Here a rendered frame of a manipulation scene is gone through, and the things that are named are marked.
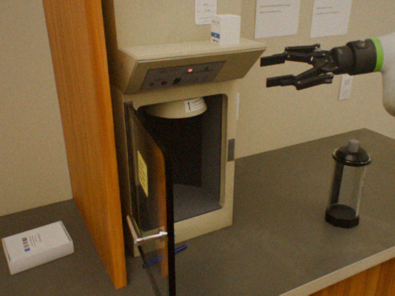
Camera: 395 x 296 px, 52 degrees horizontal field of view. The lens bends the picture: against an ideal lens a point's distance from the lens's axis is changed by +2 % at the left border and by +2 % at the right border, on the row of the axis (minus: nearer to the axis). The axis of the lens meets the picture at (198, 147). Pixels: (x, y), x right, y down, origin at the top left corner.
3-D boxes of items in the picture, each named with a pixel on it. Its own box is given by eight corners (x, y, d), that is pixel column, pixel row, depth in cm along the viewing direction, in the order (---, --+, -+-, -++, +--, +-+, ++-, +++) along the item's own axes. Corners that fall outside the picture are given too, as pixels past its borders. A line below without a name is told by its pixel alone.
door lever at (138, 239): (150, 218, 84) (150, 207, 83) (163, 244, 76) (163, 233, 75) (125, 224, 83) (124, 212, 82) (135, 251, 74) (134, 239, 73)
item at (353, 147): (327, 158, 121) (330, 138, 119) (350, 152, 125) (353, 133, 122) (351, 170, 114) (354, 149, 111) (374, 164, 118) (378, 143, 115)
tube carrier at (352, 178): (315, 212, 129) (324, 151, 121) (341, 203, 134) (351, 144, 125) (342, 229, 121) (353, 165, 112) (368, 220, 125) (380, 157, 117)
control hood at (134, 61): (120, 92, 92) (116, 47, 87) (238, 76, 106) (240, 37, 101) (138, 106, 82) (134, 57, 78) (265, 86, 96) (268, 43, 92)
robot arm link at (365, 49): (370, 82, 112) (358, 59, 118) (382, 49, 103) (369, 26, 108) (347, 85, 112) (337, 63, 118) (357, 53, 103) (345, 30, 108)
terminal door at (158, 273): (139, 244, 108) (129, 101, 92) (174, 334, 82) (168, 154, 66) (136, 245, 108) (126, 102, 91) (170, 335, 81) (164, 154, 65)
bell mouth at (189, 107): (134, 103, 115) (132, 84, 112) (188, 95, 122) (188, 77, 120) (158, 123, 100) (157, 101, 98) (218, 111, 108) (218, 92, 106)
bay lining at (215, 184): (116, 191, 129) (105, 83, 114) (187, 172, 140) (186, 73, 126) (143, 231, 109) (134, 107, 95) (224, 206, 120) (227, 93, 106)
